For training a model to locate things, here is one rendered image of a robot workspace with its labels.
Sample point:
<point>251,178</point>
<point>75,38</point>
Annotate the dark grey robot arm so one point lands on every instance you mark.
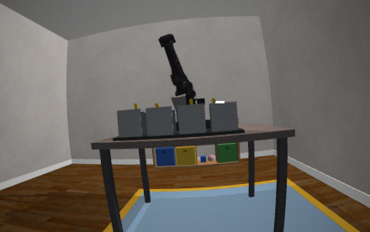
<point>171,54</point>

